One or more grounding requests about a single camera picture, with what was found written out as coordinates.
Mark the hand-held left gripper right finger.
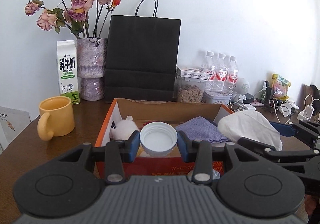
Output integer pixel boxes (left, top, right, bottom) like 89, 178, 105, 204
177, 130, 258, 184

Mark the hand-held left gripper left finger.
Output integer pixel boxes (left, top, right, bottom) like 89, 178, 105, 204
59, 130, 140, 184

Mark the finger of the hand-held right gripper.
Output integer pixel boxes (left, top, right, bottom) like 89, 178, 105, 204
237, 136, 320, 164
269, 119, 320, 139

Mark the yellow white plush toy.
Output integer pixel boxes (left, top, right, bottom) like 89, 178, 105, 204
109, 115, 150, 158

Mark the white ribbed bottle cap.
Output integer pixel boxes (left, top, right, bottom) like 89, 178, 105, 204
139, 122, 178, 157

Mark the purple linen cloth bag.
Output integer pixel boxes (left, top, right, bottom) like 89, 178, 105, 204
175, 116, 232, 143

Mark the orange cardboard box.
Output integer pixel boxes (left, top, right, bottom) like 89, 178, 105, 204
94, 98, 234, 182

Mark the white tissue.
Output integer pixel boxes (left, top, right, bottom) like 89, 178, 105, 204
217, 110, 283, 151

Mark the iridescent plastic bag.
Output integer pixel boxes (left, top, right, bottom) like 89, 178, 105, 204
212, 165, 224, 180

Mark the white plug-in charger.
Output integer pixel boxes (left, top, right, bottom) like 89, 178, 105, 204
304, 104, 316, 118

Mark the yellow snack bag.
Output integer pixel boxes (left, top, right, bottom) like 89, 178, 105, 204
271, 73, 292, 101

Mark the clear seed container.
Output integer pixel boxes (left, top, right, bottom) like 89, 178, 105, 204
175, 77, 207, 103

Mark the white robot speaker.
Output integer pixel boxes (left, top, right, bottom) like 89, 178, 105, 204
234, 78, 250, 102

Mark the printed tin box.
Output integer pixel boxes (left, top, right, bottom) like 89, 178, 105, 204
202, 90, 230, 106

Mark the clear water bottle red label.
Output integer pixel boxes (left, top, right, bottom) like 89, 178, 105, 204
200, 51, 216, 92
214, 53, 228, 92
226, 56, 238, 95

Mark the flat white printed box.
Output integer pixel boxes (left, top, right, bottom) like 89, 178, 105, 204
176, 66, 209, 79

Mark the yellow ceramic mug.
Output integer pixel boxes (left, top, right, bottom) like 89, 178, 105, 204
37, 96, 75, 141

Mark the black paper bag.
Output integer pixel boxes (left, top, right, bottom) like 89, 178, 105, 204
104, 0, 182, 103

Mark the purple mottled vase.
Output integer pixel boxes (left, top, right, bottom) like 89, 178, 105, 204
76, 37, 108, 101

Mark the white green milk carton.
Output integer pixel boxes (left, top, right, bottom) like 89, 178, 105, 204
56, 40, 80, 105

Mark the white printed package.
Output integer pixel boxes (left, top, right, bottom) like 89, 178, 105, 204
0, 106, 32, 151

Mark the dried pink rose bouquet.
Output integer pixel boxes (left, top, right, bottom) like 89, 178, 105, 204
24, 0, 123, 39

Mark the white charger with cable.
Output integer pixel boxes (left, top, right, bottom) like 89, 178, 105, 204
301, 84, 320, 117

